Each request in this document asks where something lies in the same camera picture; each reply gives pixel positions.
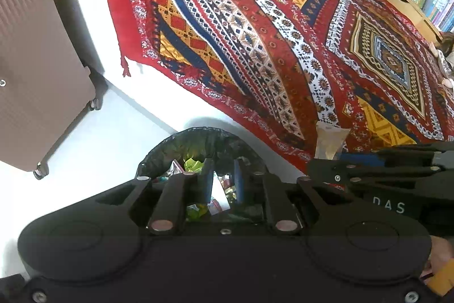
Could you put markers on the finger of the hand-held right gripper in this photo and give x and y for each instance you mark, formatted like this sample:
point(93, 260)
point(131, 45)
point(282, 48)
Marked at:
point(358, 159)
point(372, 173)

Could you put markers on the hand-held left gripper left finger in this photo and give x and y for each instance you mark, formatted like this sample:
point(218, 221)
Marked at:
point(206, 182)

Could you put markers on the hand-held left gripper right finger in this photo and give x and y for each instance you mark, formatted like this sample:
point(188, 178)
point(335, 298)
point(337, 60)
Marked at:
point(241, 182)

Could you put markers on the green plastic bag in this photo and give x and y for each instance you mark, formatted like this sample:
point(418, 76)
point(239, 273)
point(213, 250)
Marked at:
point(193, 164)

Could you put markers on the clear plastic wrapper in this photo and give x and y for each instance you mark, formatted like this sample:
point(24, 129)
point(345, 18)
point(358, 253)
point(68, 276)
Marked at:
point(330, 141)

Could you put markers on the trash bin with black bag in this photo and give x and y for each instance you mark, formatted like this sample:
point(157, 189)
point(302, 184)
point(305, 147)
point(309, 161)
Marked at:
point(170, 146)

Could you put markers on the row of blue-spined books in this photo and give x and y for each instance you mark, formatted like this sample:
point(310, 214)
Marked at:
point(441, 4)

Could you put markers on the person's right hand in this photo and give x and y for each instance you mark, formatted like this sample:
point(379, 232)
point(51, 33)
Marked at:
point(443, 253)

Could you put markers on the long-haired doll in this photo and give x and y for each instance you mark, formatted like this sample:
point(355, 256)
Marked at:
point(445, 51)

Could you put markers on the red patterned tablecloth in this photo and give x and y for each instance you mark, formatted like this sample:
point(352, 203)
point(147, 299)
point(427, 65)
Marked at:
point(266, 40)

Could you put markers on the brown hard-shell suitcase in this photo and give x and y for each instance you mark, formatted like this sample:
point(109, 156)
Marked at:
point(35, 58)

